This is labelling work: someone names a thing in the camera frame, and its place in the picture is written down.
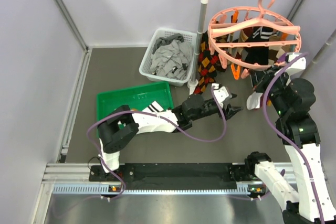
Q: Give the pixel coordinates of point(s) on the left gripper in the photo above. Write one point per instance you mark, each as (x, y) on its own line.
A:
(230, 110)

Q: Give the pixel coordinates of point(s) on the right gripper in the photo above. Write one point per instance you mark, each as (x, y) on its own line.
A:
(256, 76)

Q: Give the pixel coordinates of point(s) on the pink round clip hanger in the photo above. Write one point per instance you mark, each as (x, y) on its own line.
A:
(251, 34)

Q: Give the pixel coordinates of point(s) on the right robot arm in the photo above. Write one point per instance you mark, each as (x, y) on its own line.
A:
(292, 99)

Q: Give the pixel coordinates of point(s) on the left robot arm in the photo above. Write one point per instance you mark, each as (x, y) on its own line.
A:
(123, 124)

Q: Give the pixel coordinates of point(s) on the orange clothes clip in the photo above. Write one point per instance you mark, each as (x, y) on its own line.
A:
(235, 70)

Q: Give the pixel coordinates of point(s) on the black argyle sock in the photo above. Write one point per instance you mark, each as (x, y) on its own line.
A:
(208, 66)

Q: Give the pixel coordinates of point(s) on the grey clothes pile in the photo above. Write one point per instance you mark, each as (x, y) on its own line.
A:
(171, 57)

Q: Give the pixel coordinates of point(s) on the orange brown striped sock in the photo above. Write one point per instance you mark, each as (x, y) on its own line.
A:
(153, 108)

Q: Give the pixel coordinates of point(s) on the white plastic laundry basket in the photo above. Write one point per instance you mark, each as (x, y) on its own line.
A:
(146, 61)

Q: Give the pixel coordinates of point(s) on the green plastic tray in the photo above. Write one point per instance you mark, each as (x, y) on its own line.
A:
(136, 97)

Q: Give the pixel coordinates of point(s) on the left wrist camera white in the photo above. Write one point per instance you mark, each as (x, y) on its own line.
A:
(220, 94)

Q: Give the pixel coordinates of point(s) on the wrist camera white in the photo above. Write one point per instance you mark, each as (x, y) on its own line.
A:
(220, 94)
(297, 67)

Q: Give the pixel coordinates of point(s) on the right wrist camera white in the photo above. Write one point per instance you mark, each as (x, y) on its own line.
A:
(297, 67)

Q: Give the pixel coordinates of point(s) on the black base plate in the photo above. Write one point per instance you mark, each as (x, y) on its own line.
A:
(183, 176)

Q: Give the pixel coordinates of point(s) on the grey slotted cable duct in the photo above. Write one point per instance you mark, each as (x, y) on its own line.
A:
(105, 189)

